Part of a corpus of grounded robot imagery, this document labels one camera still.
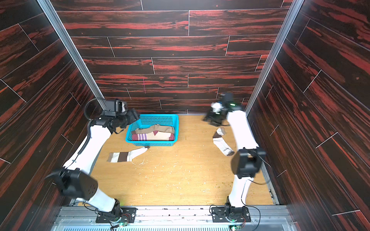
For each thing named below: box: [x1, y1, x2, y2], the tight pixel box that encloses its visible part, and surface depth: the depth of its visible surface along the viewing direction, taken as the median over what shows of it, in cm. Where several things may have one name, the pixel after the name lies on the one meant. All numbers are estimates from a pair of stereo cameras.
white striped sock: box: [212, 127, 235, 156], surface depth 104 cm
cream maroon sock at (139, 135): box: [132, 129, 175, 142], surface depth 104 cm
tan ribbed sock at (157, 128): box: [132, 124, 175, 135], surface depth 109 cm
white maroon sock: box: [106, 145, 150, 163], surface depth 98 cm
